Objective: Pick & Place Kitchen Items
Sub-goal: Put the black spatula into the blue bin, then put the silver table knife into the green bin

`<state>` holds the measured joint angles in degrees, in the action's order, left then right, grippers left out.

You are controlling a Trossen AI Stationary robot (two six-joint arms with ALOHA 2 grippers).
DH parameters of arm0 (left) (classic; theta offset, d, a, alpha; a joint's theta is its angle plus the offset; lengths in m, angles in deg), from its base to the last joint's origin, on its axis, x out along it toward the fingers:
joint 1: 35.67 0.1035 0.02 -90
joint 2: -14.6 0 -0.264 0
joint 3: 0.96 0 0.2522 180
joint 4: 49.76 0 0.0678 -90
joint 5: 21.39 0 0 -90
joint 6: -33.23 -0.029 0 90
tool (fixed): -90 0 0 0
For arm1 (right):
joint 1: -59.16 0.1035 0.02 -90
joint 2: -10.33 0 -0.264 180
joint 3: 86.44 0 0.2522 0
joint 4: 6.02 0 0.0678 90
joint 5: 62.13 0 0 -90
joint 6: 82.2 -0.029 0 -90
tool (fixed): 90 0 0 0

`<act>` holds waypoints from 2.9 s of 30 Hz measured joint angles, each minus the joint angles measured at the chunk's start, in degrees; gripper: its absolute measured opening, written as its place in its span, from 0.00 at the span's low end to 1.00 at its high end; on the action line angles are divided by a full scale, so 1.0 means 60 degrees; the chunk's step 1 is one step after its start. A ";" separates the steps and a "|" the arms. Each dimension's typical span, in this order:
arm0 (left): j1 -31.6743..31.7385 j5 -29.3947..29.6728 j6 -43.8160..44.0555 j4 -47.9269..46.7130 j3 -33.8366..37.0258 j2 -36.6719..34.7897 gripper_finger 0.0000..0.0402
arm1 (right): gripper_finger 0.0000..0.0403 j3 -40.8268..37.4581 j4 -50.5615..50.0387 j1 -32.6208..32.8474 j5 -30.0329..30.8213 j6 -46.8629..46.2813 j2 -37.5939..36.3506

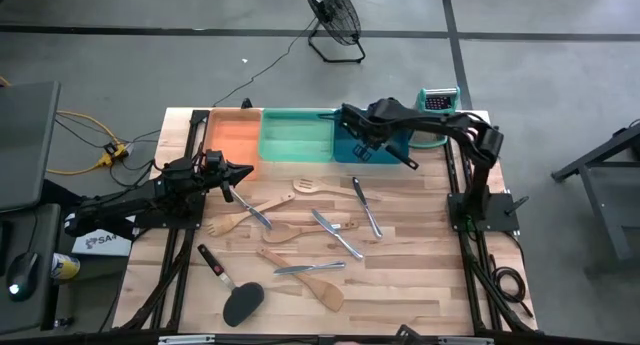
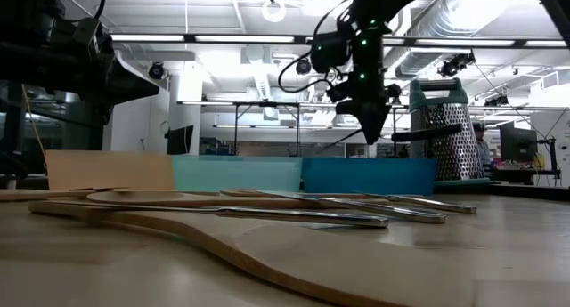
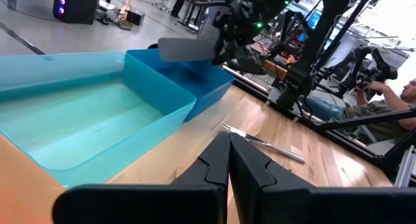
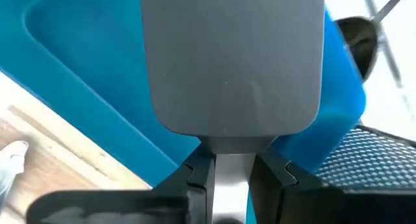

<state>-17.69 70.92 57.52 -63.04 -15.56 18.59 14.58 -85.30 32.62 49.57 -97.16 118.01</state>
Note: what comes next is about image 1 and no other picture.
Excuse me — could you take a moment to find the dark grey desk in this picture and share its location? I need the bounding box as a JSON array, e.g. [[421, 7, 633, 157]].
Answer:
[[0, 203, 62, 336]]

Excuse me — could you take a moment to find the silver metal bracket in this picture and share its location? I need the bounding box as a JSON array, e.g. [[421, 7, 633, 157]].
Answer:
[[158, 334, 216, 345], [438, 336, 494, 345]]

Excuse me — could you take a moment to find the white printed cardboard box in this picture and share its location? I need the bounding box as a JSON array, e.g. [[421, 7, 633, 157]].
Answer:
[[71, 228, 134, 258]]

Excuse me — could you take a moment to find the black diagonal desk leg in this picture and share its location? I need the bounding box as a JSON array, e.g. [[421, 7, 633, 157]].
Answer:
[[42, 179, 76, 214]]

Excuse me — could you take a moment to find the blue plastic bin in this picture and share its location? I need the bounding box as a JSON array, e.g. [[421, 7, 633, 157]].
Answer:
[[330, 107, 412, 165]]

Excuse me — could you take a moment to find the yellow power plug block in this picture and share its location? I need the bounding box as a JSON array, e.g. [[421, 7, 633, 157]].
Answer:
[[97, 141, 131, 169]]

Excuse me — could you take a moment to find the orange plastic bin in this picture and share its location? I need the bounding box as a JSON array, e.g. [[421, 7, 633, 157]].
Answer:
[[202, 108, 264, 182]]

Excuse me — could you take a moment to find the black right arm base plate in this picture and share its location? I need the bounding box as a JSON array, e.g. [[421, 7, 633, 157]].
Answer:
[[446, 191, 530, 234]]

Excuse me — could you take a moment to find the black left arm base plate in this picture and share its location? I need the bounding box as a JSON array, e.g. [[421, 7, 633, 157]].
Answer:
[[134, 192, 207, 231]]

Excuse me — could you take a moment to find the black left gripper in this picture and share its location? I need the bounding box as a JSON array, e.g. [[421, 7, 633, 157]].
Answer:
[[202, 149, 255, 204]]

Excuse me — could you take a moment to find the black computer mouse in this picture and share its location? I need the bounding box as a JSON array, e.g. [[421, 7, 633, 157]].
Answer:
[[5, 251, 40, 302]]

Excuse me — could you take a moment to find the black frame cross bar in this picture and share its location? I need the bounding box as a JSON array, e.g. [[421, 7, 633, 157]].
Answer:
[[0, 329, 640, 345]]

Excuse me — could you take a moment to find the yellow blue drink can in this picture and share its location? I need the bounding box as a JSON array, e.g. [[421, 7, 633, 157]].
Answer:
[[51, 252, 81, 281]]

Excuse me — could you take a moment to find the black spatula red button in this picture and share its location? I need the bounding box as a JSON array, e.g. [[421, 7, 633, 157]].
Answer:
[[196, 243, 266, 329]]

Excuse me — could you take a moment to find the mint green plastic bin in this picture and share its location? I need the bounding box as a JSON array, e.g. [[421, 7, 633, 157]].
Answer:
[[258, 108, 335, 164]]

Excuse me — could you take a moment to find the wooden spoon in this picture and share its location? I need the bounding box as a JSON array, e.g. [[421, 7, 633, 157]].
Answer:
[[261, 219, 360, 245]]

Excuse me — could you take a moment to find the yellow extension cable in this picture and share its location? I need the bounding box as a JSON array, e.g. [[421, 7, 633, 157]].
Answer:
[[45, 109, 124, 177]]

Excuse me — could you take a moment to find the wooden spork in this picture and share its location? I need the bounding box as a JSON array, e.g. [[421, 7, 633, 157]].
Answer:
[[206, 191, 297, 238]]

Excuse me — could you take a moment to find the dark grey laptop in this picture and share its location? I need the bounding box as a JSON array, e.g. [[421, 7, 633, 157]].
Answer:
[[0, 80, 62, 214]]

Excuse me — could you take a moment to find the black floor fan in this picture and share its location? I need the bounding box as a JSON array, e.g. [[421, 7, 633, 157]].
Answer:
[[300, 0, 366, 65]]

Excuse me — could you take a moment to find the metal box grater teal handle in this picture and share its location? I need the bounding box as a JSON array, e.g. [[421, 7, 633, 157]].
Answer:
[[407, 86, 462, 150]]

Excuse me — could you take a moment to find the silver table knife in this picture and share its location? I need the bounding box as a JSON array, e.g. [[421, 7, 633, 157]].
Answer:
[[351, 176, 384, 240], [272, 260, 347, 277], [310, 208, 365, 262], [228, 184, 274, 231]]

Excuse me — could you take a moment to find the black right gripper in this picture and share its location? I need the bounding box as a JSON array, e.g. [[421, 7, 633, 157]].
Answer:
[[341, 97, 409, 163]]

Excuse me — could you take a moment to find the coiled black cable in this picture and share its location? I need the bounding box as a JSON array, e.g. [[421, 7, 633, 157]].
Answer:
[[487, 254, 535, 320]]

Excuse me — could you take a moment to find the wooden slotted spatula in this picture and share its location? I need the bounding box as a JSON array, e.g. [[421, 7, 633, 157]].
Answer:
[[292, 176, 384, 202]]

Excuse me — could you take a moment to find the black aluminium frame rail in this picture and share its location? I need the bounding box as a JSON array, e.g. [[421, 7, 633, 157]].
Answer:
[[114, 108, 211, 332], [442, 109, 539, 334]]

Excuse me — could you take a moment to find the black fan power cable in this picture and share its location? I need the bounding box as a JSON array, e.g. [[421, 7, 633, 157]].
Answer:
[[212, 15, 320, 109]]

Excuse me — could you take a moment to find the black metal stand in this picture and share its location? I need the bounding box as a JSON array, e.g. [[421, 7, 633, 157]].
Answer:
[[551, 119, 640, 276]]

